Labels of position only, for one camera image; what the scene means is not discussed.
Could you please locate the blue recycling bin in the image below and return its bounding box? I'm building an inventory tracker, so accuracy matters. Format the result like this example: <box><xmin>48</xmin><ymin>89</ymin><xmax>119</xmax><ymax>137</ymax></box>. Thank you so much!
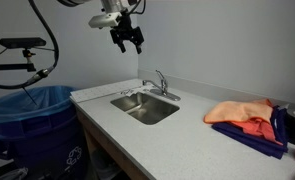
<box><xmin>0</xmin><ymin>105</ymin><xmax>88</xmax><ymax>176</ymax></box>

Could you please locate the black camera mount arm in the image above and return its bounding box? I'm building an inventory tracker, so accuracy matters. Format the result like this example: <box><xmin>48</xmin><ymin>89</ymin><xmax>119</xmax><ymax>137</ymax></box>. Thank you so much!
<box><xmin>0</xmin><ymin>48</ymin><xmax>37</xmax><ymax>73</ymax></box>

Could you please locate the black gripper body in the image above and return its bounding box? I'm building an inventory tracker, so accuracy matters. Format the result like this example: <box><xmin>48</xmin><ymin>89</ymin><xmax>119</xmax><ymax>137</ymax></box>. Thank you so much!
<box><xmin>109</xmin><ymin>13</ymin><xmax>145</xmax><ymax>44</ymax></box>

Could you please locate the blue plastic bin liner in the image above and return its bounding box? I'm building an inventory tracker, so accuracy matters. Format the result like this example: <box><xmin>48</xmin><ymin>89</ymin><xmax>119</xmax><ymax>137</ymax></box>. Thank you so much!
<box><xmin>0</xmin><ymin>85</ymin><xmax>79</xmax><ymax>125</ymax></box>

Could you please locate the chrome sink faucet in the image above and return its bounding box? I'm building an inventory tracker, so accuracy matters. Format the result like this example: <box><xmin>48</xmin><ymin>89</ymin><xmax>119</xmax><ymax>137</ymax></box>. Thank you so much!
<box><xmin>141</xmin><ymin>69</ymin><xmax>182</xmax><ymax>102</ymax></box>

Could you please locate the dark blue cloth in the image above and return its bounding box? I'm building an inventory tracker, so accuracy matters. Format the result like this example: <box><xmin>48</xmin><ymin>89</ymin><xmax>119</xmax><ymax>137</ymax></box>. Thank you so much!
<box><xmin>211</xmin><ymin>105</ymin><xmax>290</xmax><ymax>160</ymax></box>

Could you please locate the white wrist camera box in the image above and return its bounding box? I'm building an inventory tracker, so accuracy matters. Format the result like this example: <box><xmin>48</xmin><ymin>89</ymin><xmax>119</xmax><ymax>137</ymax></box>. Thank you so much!
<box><xmin>88</xmin><ymin>12</ymin><xmax>123</xmax><ymax>29</ymax></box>

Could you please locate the red cloth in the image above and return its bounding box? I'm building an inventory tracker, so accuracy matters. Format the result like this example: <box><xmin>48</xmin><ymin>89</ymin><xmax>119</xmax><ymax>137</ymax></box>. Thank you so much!
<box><xmin>228</xmin><ymin>116</ymin><xmax>283</xmax><ymax>145</ymax></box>

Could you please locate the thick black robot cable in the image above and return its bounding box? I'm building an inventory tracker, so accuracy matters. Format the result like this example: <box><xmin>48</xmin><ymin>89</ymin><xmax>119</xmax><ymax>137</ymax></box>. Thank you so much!
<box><xmin>0</xmin><ymin>0</ymin><xmax>61</xmax><ymax>90</ymax></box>

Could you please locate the stainless steel sink basin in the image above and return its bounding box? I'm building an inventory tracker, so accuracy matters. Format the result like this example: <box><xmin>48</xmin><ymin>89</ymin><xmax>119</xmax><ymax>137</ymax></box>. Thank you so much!
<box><xmin>110</xmin><ymin>91</ymin><xmax>181</xmax><ymax>126</ymax></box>

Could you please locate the black stereo camera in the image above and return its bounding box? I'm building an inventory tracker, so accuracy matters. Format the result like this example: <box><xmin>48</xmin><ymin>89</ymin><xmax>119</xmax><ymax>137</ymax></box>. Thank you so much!
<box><xmin>0</xmin><ymin>37</ymin><xmax>47</xmax><ymax>50</ymax></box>

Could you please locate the counter base cabinet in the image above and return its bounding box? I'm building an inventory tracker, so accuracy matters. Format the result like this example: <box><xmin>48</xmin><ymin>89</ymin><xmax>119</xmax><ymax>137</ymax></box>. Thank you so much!
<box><xmin>75</xmin><ymin>108</ymin><xmax>143</xmax><ymax>180</ymax></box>

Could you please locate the orange cloth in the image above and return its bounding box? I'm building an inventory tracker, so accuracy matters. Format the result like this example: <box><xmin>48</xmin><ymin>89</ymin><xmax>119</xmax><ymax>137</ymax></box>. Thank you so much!
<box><xmin>203</xmin><ymin>98</ymin><xmax>274</xmax><ymax>125</ymax></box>

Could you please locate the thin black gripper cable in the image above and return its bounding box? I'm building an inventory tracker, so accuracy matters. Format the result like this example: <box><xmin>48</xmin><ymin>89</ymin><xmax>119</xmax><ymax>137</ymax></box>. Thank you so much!
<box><xmin>128</xmin><ymin>0</ymin><xmax>147</xmax><ymax>16</ymax></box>

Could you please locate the clear plastic bag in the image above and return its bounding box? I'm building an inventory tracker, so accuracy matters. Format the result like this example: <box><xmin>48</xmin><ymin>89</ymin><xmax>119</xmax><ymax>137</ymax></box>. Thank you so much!
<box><xmin>0</xmin><ymin>166</ymin><xmax>30</xmax><ymax>180</ymax></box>

